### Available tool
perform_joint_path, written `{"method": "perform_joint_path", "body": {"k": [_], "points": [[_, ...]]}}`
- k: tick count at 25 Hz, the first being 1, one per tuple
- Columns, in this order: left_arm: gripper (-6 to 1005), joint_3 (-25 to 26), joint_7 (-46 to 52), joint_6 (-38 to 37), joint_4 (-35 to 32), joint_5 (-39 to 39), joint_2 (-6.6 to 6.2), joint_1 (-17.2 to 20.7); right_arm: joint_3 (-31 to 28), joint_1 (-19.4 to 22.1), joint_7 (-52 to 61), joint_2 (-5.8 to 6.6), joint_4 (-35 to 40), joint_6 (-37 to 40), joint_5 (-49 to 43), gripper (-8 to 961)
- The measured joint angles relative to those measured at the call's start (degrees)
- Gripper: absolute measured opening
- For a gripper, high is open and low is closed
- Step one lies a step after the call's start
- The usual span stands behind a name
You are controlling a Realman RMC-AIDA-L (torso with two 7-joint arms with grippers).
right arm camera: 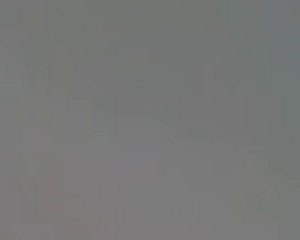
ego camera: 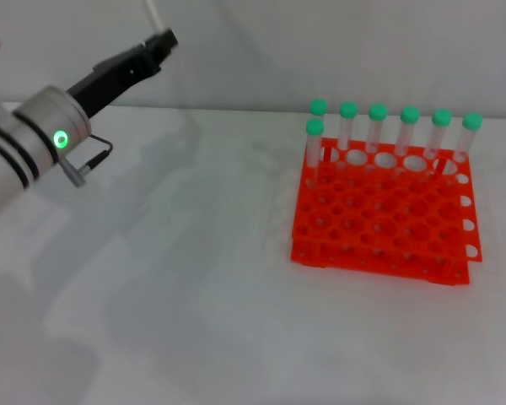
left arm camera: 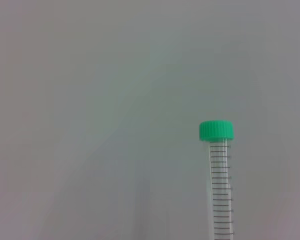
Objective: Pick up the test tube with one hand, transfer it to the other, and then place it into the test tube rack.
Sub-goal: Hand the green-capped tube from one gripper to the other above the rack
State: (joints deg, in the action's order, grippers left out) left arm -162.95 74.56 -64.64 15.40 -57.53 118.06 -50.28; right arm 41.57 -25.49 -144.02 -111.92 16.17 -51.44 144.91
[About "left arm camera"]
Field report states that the green-capped clear test tube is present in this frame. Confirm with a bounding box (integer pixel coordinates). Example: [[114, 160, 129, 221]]
[[198, 120, 235, 240]]

